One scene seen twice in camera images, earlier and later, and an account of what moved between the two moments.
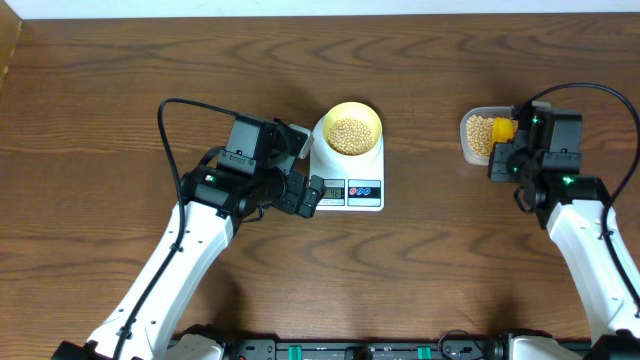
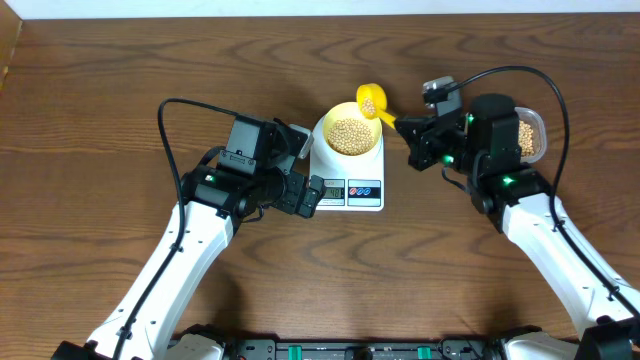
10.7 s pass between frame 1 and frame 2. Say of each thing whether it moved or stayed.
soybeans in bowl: stayed
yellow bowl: stayed
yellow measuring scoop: moved
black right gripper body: moved
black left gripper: stayed
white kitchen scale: stayed
